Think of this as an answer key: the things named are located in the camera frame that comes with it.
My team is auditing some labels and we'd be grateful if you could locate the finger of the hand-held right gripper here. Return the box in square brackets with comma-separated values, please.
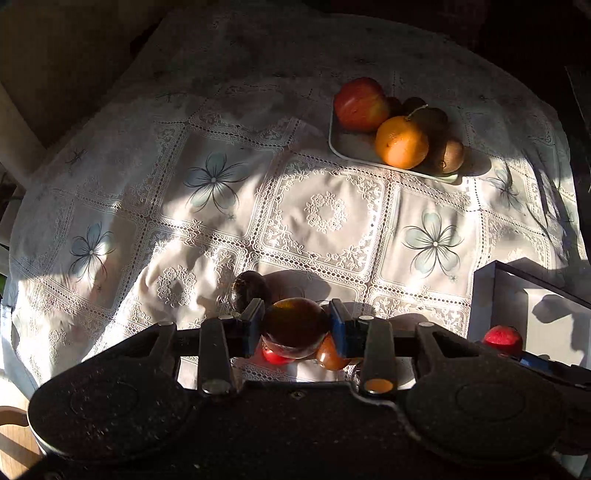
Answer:
[517, 349, 591, 388]

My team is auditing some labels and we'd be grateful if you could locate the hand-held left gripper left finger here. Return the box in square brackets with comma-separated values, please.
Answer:
[115, 299, 265, 397]

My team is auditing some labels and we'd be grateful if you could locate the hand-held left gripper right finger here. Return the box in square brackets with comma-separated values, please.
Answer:
[329, 299, 481, 397]

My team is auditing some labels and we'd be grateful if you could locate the dark brown fruit tan patch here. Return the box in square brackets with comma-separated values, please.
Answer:
[230, 271, 271, 315]

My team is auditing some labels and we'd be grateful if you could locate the small red fruit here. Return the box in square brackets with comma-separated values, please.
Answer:
[482, 325, 524, 356]
[262, 345, 293, 366]

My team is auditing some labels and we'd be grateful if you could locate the dark amber round fruit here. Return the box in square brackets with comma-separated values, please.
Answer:
[261, 298, 331, 360]

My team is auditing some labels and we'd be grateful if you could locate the white box dark rim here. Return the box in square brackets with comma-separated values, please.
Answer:
[468, 259, 591, 370]

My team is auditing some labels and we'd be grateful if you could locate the orange brown fruit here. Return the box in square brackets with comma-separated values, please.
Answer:
[315, 333, 352, 371]

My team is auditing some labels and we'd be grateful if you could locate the white lace floral tablecloth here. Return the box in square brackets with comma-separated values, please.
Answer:
[8, 9, 583, 393]

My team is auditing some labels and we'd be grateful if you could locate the white rectangular tray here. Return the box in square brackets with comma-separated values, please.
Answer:
[328, 99, 463, 184]

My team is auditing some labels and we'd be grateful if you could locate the orange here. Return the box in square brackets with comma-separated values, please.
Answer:
[374, 116, 430, 170]

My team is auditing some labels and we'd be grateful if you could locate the brown kiwi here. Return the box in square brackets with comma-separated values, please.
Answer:
[429, 137, 465, 175]

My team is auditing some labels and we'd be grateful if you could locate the red apple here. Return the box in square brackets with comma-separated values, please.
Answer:
[334, 77, 391, 134]

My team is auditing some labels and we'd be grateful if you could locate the large dark fruit with stem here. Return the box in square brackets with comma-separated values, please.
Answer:
[409, 106, 450, 141]

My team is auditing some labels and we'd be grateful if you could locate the wooden board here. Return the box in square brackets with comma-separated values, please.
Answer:
[0, 405, 43, 480]

